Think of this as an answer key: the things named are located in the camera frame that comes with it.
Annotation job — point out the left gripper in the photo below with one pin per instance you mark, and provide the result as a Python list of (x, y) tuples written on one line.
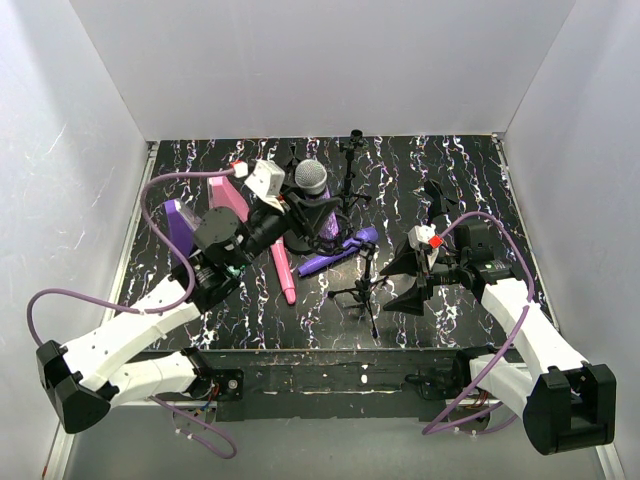
[(291, 215)]

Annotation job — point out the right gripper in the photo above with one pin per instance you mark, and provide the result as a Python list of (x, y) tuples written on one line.
[(426, 279)]

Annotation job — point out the tripod stand with shock mount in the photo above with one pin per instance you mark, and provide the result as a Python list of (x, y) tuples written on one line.
[(363, 287)]

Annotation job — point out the pink plastic microphone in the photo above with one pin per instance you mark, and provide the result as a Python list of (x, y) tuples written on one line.
[(281, 262)]

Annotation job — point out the purple plastic microphone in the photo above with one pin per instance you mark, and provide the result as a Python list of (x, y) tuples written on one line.
[(335, 252)]

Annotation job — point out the round base stand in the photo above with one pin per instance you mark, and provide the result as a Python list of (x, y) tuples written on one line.
[(440, 204), (307, 178)]

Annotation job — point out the tripod stand with clip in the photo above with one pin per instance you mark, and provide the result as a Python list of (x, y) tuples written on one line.
[(347, 195)]

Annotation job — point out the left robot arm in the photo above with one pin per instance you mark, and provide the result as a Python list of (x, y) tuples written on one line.
[(87, 377)]

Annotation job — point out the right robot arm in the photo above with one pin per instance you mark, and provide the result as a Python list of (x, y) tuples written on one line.
[(565, 402)]

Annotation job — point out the pink metronome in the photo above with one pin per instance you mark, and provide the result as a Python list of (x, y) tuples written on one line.
[(221, 193)]

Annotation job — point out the purple metronome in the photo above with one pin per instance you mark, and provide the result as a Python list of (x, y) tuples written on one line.
[(182, 223)]

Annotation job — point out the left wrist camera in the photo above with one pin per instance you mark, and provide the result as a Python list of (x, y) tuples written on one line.
[(265, 182)]

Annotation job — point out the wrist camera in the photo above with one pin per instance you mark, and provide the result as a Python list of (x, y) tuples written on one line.
[(424, 238), (265, 182)]

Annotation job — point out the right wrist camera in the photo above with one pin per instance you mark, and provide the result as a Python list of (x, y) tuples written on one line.
[(424, 238)]

